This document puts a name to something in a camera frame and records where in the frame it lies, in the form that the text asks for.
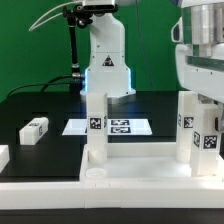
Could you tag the white marker tag plate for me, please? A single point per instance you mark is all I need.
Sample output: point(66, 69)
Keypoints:
point(116, 127)

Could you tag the white desk top tray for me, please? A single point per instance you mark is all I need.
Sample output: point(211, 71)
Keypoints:
point(155, 161)

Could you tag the white obstacle bar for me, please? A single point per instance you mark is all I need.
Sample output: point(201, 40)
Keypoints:
point(4, 156)
point(60, 195)

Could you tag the white front obstacle bar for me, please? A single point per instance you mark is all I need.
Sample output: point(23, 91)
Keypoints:
point(60, 195)

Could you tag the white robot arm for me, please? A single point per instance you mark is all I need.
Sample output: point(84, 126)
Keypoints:
point(199, 38)

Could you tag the white left obstacle bar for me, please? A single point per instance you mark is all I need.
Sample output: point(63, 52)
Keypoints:
point(4, 156)

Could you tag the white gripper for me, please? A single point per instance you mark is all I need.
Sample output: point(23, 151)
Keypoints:
point(203, 75)

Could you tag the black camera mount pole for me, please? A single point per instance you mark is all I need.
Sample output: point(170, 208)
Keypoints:
point(76, 17)

